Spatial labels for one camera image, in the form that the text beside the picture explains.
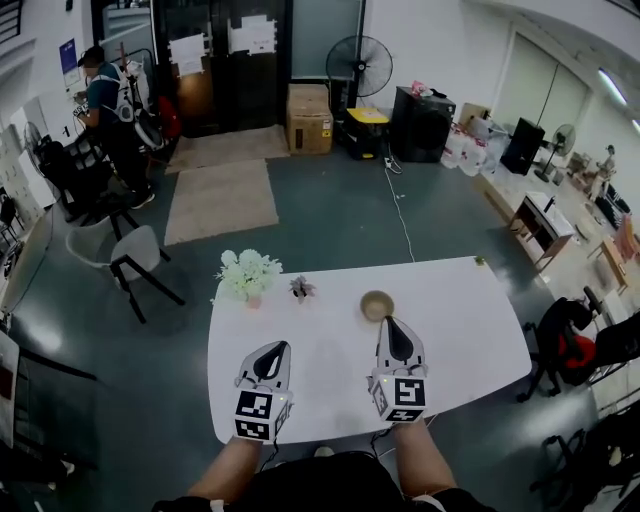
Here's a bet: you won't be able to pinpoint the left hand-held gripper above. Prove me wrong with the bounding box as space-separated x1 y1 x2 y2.
233 341 295 444

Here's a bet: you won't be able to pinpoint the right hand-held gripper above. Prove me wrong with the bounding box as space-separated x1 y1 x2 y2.
367 316 429 424

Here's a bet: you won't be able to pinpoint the person's left forearm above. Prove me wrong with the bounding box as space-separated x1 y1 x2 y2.
187 438 264 501

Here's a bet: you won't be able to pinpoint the person's right forearm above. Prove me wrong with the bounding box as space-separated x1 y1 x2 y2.
392 418 459 496

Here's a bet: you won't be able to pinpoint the small purple potted plant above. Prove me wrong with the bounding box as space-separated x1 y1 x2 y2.
288 274 317 305

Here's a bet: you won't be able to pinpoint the white flowers in pink vase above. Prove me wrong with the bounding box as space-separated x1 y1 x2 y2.
210 248 284 310

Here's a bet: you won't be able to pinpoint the person's black clothing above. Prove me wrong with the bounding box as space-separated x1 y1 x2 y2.
149 452 496 512

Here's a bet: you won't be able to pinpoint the black office chair red cushion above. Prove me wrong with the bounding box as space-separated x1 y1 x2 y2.
517 285 640 404

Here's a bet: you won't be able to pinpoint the large tan floor mat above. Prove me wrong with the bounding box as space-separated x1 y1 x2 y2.
163 158 280 246

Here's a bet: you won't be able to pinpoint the grey chair with black legs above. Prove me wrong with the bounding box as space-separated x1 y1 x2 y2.
64 219 186 325

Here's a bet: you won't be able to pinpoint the white and wood side table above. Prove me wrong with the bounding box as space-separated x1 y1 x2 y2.
507 191 576 274

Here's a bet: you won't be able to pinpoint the black equipment pile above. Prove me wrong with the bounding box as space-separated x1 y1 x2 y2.
529 409 640 512

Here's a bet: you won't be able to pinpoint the desk with black legs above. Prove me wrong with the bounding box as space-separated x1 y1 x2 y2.
0 309 99 471

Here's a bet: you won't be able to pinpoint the cluster of clear water jugs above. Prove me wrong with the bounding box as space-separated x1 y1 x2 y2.
440 117 511 176

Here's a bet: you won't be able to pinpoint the tan door mat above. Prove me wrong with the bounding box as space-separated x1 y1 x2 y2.
164 124 291 175

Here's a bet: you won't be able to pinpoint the yellow and black case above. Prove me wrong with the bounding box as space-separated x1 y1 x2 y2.
344 106 391 161

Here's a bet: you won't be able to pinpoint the black washing machine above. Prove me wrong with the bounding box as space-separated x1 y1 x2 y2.
389 85 457 164

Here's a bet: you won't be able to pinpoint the low wooden table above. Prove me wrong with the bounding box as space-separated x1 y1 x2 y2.
587 234 631 296

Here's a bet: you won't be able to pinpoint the black speaker cabinet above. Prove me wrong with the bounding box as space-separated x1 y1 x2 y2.
499 117 546 176

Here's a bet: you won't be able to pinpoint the brown cardboard box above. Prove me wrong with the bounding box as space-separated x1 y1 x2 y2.
285 83 335 155

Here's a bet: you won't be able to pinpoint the flat cardboard sheet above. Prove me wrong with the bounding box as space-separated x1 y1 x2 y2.
458 102 494 126

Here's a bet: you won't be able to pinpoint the small black standing fan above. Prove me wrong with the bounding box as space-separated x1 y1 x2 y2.
533 123 577 184

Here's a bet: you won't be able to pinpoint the red bag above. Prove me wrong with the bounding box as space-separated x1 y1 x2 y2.
158 95 182 139

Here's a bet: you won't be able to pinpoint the black mesh chair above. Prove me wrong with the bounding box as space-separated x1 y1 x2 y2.
37 134 116 221

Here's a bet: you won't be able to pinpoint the black framed glass door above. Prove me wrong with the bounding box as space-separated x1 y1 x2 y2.
89 0 369 139

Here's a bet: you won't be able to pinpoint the large black standing fan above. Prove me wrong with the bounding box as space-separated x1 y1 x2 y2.
325 34 394 136

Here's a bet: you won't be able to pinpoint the white paper notice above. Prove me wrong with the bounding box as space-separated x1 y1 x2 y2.
227 14 279 56
168 32 207 77

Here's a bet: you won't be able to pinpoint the black fan with grille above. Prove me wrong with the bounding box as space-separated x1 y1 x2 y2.
22 120 51 176

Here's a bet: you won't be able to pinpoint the fluorescent tube light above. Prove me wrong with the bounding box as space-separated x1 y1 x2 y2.
597 67 629 107

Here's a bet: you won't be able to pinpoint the black balcony railing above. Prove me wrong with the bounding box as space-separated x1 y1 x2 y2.
0 0 24 44

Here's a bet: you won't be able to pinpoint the white power cable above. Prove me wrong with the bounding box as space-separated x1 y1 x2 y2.
384 167 416 264

